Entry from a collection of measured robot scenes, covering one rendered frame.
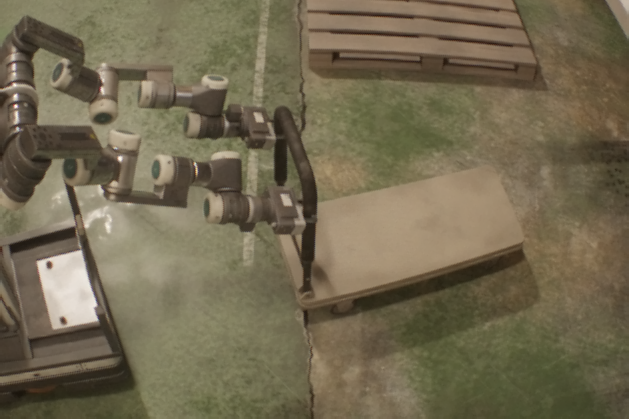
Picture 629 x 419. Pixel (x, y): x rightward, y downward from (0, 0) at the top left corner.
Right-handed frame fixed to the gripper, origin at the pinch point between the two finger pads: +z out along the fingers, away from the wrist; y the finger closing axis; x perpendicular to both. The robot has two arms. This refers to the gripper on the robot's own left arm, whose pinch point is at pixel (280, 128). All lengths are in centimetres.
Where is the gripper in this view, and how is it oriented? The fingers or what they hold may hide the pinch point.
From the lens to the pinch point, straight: 269.1
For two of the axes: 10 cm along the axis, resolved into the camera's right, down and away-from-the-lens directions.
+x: 3.4, -6.7, -6.6
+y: 2.6, 7.5, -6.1
